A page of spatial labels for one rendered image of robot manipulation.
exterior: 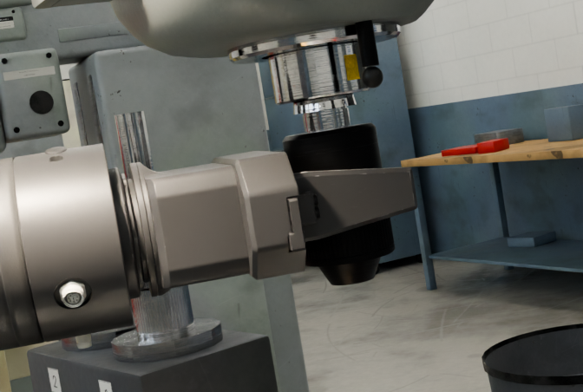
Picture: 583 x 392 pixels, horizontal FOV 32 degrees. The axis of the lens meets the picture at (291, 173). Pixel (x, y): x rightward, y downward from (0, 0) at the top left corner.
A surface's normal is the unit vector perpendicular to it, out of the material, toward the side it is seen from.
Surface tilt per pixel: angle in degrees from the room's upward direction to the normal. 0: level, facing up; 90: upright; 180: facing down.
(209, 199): 90
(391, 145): 90
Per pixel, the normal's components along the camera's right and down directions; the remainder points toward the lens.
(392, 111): 0.44, -0.02
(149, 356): -0.33, 0.11
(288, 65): -0.58, 0.14
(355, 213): 0.19, 0.03
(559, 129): -0.91, 0.17
